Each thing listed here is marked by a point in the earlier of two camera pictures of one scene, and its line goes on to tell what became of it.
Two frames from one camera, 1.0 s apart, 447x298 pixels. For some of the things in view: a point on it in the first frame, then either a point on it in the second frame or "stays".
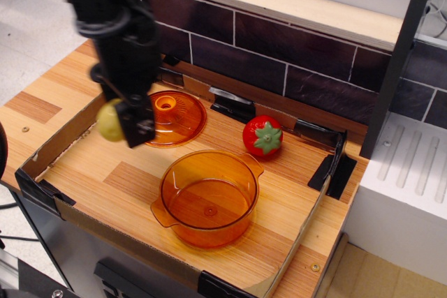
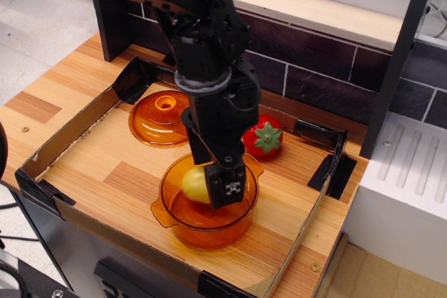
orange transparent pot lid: (179, 117) stays
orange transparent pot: (207, 197) stays
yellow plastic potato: (108, 121) → (194, 184)
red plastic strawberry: (262, 135) stays
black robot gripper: (128, 47) → (223, 107)
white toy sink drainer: (400, 208) stays
